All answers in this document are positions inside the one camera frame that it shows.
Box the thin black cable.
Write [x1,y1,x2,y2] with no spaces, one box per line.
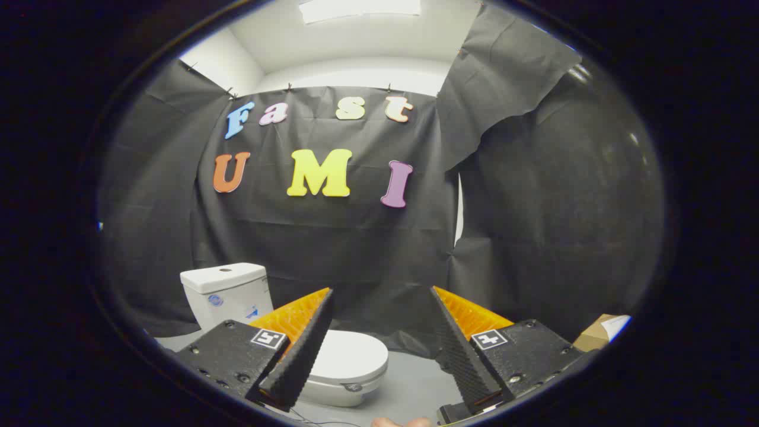
[292,408,362,427]

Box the black backdrop cloth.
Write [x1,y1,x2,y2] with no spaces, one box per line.
[98,3,665,358]

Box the white toilet bowl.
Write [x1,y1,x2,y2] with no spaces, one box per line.
[298,367,387,408]

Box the brown cardboard box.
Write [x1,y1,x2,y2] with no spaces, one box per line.
[572,314,631,353]

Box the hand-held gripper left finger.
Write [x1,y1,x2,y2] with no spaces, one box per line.
[175,288,335,412]

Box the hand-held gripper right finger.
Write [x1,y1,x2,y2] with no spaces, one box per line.
[429,286,598,415]

